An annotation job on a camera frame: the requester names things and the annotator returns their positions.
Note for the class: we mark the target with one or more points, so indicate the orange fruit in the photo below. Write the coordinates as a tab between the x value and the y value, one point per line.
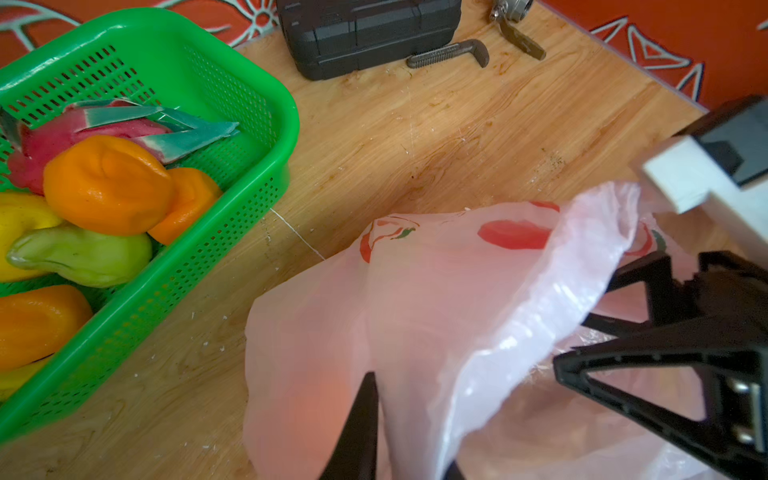
36	324
195	193
108	185

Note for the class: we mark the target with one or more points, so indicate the red green dragon fruit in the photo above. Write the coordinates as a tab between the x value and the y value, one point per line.
168	134

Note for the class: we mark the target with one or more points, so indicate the black plastic case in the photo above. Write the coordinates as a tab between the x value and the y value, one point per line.
332	38

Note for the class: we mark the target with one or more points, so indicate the small metal fitting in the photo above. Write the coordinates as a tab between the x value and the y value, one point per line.
507	14

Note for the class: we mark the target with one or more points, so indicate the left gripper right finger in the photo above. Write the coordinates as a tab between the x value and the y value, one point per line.
453	472

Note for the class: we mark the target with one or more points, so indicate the dark hex key tool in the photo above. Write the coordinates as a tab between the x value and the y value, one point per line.
474	47

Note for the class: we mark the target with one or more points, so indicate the pink plastic bag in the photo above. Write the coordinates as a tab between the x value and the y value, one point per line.
458	316

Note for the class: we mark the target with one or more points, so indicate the yellow banana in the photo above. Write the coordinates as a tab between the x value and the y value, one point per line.
12	381

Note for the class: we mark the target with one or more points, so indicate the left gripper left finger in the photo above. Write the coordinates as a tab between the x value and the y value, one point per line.
355	454

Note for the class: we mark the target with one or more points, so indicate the green plastic basket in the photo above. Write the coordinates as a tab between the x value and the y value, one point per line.
152	57

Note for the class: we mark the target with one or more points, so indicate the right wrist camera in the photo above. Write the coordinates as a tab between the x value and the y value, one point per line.
718	163

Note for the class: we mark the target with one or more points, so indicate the yellow lemon fruit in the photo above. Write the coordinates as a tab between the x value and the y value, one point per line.
22	213

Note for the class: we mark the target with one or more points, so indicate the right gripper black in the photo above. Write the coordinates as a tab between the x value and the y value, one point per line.
704	392

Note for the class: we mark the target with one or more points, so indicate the green pear fruit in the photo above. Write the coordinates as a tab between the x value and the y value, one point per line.
82	256

